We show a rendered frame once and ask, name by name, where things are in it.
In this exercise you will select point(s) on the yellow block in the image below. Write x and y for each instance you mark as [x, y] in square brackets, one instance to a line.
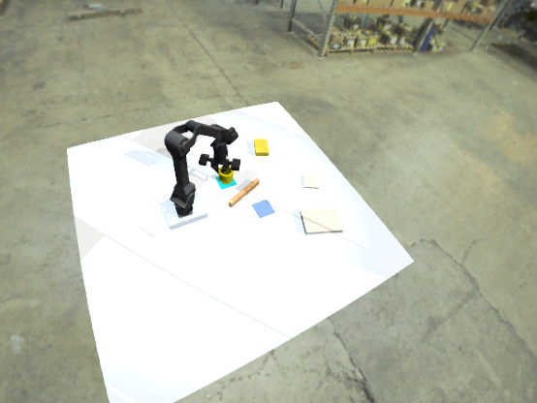
[261, 147]

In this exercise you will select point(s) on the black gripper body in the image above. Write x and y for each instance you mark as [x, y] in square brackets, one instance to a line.
[220, 159]

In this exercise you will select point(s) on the yellow cup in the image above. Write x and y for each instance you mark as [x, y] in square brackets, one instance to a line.
[227, 176]

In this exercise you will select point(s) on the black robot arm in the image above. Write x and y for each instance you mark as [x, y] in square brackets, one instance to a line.
[178, 145]

